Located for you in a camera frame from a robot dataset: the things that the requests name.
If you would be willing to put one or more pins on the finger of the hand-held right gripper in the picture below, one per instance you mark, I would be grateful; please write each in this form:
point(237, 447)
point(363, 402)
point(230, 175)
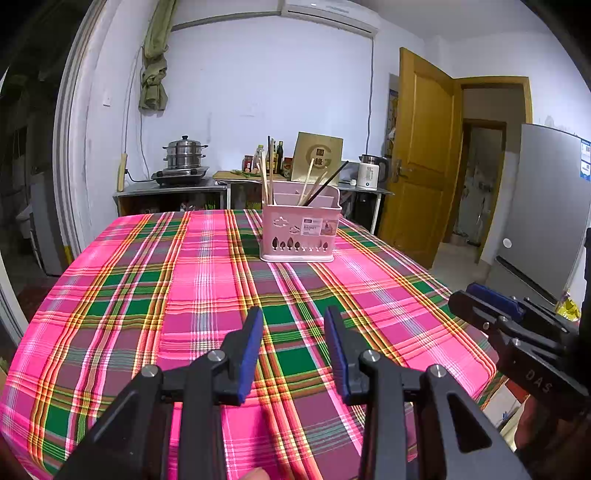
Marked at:
point(494, 297)
point(475, 314)

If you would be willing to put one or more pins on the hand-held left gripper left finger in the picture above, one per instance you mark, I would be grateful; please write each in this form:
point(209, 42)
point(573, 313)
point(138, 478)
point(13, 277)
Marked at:
point(247, 360)

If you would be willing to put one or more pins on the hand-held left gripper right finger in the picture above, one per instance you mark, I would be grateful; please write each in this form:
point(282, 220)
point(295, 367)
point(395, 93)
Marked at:
point(339, 360)

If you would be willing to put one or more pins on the pink plastic utensil basket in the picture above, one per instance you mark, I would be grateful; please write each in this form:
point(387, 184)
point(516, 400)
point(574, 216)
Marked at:
point(300, 230)

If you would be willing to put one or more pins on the black chopstick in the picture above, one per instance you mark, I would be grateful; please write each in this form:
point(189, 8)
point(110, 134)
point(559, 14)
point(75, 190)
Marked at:
point(330, 181)
point(268, 152)

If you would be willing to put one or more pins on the person's left hand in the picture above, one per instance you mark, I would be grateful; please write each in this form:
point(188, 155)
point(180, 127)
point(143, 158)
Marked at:
point(254, 474)

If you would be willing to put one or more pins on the yellow plastic bag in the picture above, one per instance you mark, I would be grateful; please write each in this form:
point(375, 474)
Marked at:
point(569, 308)

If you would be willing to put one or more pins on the grey refrigerator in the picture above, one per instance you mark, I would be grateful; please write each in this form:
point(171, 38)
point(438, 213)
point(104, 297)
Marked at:
point(540, 207)

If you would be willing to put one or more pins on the pink plaid tablecloth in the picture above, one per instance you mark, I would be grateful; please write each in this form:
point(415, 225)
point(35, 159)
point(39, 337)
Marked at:
point(138, 286)

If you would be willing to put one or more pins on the yellow wooden door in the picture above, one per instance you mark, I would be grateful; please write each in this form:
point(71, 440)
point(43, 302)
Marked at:
point(420, 152)

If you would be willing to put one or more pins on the long steel counter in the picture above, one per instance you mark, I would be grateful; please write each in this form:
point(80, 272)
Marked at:
point(364, 194)

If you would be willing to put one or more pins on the white electric kettle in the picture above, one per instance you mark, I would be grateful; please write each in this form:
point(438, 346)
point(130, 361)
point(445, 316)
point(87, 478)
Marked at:
point(369, 173)

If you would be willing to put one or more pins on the wooden cutting board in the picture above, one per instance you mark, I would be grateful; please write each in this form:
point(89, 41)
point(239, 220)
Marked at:
point(226, 175)

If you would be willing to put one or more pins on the steel counter with stove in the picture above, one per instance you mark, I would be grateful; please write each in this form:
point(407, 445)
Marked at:
point(157, 190)

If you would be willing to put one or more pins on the red sauce jar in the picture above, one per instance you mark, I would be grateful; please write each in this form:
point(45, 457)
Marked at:
point(248, 164)

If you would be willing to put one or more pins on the brown sauce jar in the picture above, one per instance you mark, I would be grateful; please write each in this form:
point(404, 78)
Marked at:
point(288, 167)

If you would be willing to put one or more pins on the clear plastic bottle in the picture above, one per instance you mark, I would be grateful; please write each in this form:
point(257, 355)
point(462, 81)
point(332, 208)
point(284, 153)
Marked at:
point(258, 159)

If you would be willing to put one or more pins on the dark sauce bottle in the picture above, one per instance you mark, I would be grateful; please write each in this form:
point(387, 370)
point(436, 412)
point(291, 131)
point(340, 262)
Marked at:
point(280, 157)

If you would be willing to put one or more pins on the golden cardboard box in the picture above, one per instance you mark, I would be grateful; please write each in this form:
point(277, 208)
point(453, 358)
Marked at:
point(323, 147)

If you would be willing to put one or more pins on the steel steamer pot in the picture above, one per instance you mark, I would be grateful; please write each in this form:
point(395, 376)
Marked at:
point(184, 154)

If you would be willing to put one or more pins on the wooden rolling pin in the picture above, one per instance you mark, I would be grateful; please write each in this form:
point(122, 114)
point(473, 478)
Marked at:
point(121, 173)

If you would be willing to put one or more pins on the green hanging curtain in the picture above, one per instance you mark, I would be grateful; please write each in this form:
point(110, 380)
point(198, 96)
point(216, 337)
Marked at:
point(154, 60)

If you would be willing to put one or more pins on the white air conditioner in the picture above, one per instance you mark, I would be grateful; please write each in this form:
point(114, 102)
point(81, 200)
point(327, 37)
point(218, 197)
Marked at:
point(330, 14)

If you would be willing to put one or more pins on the wall poster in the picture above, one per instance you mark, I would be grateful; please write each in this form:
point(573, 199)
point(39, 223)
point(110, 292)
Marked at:
point(391, 115)

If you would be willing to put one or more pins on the yellow door frame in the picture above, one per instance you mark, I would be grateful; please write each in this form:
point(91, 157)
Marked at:
point(498, 83)

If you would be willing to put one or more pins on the white sliding door frame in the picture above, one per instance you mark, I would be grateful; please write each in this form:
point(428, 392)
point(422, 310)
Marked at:
point(74, 138)

